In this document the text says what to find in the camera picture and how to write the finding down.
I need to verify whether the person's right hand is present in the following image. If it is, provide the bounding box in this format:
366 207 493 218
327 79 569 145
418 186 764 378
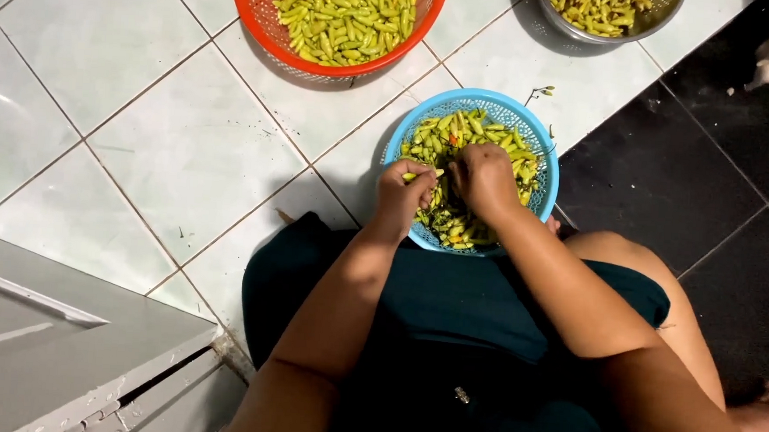
446 140 525 225

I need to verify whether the person's left hand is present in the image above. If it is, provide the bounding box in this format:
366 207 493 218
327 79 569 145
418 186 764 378
372 158 440 237

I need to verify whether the green chili pepper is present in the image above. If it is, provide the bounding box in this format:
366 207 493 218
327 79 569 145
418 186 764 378
402 167 446 185

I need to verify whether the heap of unstemmed green chilies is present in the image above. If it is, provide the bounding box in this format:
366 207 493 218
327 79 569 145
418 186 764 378
393 105 543 254

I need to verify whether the blue plastic basket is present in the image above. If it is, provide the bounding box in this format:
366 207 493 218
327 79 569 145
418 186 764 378
377 83 564 260

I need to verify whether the chili stem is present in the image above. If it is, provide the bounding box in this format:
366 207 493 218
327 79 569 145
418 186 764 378
524 84 557 109

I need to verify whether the dark green dress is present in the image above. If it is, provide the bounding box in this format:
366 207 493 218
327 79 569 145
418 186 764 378
234 209 675 432

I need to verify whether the pile of stemmed green chilies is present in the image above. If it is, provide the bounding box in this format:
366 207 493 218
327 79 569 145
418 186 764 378
267 0 418 72

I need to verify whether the heap of yellowish green chilies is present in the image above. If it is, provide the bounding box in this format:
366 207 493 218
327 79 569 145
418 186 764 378
541 0 653 40

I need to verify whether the orange plastic basket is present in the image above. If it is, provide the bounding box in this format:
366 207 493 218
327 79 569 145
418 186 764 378
225 0 449 84

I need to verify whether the steel bowl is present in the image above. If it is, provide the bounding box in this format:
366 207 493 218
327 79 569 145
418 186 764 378
532 0 688 50

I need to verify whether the person's leg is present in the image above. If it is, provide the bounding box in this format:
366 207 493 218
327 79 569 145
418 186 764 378
534 214 769 432

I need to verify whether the grey door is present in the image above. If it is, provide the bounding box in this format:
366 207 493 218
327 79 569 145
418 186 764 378
0 226 256 432

